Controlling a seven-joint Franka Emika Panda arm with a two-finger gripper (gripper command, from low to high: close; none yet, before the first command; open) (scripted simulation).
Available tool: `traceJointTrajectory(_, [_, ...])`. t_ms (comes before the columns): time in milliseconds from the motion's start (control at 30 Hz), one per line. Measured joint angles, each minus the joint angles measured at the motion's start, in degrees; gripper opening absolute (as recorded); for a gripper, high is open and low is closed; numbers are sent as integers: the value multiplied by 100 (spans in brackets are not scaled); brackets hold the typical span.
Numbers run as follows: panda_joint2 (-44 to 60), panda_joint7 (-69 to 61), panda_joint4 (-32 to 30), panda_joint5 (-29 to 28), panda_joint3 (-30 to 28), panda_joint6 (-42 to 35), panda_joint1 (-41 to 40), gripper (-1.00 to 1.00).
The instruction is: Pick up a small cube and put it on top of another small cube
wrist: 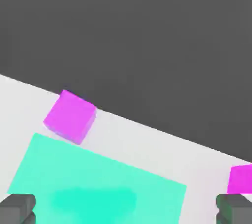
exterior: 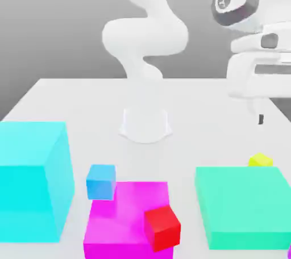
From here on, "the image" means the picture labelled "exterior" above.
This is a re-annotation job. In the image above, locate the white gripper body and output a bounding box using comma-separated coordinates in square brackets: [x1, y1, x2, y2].
[226, 51, 291, 100]

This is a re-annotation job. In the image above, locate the small yellow cube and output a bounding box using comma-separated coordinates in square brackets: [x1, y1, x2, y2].
[248, 152, 274, 168]

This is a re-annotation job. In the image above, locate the small red cube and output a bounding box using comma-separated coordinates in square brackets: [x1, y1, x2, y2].
[144, 204, 182, 253]

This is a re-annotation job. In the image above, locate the small blue cube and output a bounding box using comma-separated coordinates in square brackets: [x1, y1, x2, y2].
[85, 164, 117, 201]

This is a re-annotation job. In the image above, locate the large mint green box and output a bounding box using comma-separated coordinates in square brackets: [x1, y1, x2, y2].
[194, 166, 291, 251]

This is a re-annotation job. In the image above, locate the large magenta box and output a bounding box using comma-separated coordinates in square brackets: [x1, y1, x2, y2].
[82, 181, 175, 259]

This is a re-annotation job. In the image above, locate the large cyan box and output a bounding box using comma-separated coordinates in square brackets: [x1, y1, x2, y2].
[0, 121, 76, 244]

